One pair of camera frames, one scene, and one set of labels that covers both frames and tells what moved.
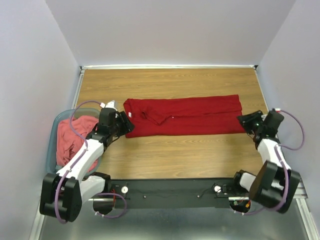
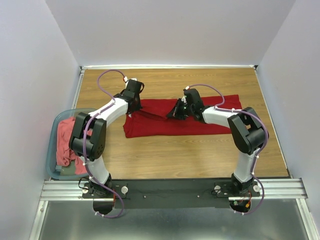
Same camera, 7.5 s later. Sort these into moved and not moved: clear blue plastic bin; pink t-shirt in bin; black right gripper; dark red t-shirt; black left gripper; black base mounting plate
Moved: black left gripper; black right gripper
Not moved: black base mounting plate; clear blue plastic bin; dark red t-shirt; pink t-shirt in bin
